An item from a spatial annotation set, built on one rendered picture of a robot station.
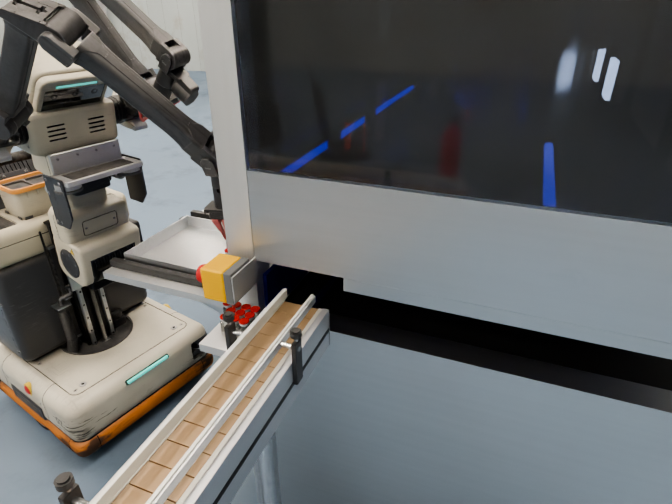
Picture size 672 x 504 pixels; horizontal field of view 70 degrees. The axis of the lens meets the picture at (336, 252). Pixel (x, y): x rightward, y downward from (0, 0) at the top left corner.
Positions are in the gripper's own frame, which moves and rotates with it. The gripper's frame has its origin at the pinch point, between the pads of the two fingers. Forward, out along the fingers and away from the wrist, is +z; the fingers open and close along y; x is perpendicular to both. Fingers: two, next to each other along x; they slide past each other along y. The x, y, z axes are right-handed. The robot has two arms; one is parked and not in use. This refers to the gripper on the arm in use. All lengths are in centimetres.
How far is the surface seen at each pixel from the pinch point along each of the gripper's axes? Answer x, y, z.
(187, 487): -74, 19, 0
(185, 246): 0.6, -13.7, 4.1
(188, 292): -21.5, -3.5, 4.5
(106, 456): -4, -57, 92
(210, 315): 86, -51, 92
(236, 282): -35.5, 14.4, -8.1
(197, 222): 12.8, -14.8, 2.3
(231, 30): -28, 16, -52
